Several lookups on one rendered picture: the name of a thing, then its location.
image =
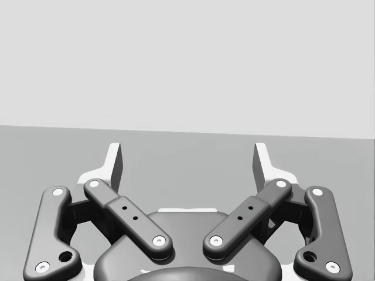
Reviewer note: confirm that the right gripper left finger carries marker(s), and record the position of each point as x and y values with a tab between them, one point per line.
52	231

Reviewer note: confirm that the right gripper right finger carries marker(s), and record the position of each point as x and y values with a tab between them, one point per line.
322	231

